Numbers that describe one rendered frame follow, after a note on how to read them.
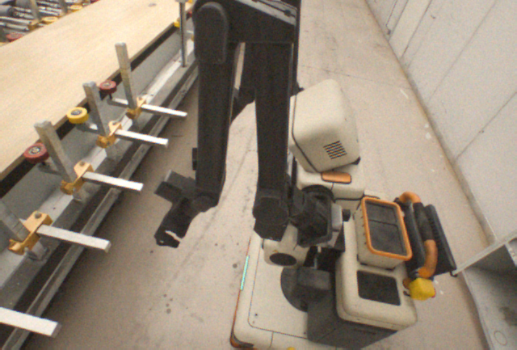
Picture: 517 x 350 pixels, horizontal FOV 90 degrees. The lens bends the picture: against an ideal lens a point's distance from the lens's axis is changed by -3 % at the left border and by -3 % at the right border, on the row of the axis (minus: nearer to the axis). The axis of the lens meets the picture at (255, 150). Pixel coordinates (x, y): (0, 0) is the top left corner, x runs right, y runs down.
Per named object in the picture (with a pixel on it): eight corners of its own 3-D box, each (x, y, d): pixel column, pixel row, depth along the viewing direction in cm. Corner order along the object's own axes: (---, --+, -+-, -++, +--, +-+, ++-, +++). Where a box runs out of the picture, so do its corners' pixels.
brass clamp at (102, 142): (123, 131, 129) (122, 123, 125) (109, 149, 119) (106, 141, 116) (112, 128, 129) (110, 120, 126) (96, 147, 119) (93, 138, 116)
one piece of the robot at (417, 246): (384, 218, 121) (431, 196, 107) (401, 301, 96) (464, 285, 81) (367, 208, 118) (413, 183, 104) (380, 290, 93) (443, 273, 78)
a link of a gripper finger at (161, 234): (143, 246, 70) (157, 232, 65) (155, 223, 75) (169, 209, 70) (166, 257, 72) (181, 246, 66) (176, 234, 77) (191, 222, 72)
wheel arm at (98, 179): (145, 189, 109) (143, 183, 106) (140, 196, 107) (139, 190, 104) (46, 166, 110) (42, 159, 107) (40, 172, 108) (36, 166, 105)
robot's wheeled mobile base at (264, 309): (346, 259, 180) (362, 241, 162) (355, 376, 134) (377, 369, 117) (249, 238, 181) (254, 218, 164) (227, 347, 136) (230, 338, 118)
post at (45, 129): (92, 204, 117) (49, 119, 84) (87, 211, 115) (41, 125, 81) (85, 203, 117) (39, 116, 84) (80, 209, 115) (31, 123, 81)
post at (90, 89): (121, 164, 135) (95, 80, 102) (117, 169, 133) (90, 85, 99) (115, 162, 135) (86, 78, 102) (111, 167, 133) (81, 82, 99)
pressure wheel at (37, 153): (32, 177, 104) (19, 157, 96) (39, 162, 110) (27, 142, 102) (55, 175, 106) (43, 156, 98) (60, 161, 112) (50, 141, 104)
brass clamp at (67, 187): (95, 171, 112) (91, 163, 109) (75, 196, 102) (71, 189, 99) (81, 168, 112) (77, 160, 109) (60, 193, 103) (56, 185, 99)
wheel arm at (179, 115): (187, 118, 146) (187, 111, 143) (185, 122, 143) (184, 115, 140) (111, 102, 147) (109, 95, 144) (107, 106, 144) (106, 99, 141)
